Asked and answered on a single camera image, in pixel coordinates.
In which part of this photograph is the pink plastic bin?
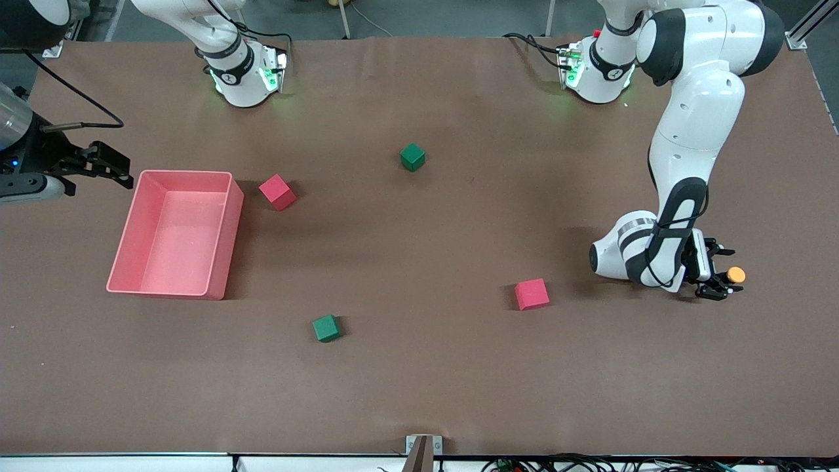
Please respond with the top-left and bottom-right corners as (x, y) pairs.
(106, 170), (244, 301)

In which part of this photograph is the pink cube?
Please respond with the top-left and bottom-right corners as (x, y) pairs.
(258, 174), (297, 212)
(514, 278), (551, 311)

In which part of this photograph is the large table cover sheet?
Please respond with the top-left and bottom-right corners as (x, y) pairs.
(0, 34), (839, 458)

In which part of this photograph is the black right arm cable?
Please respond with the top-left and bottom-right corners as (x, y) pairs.
(23, 49), (125, 130)

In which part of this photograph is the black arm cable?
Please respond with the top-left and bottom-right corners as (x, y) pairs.
(646, 147), (710, 289)
(23, 49), (125, 130)

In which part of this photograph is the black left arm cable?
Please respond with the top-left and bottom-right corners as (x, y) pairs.
(646, 147), (710, 289)

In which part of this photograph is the white table edge rail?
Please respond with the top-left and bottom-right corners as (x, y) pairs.
(0, 452), (486, 472)

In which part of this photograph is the metal table edge bracket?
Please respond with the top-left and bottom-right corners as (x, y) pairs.
(406, 435), (444, 456)

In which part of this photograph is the brown mounting post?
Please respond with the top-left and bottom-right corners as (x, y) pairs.
(401, 436), (435, 472)

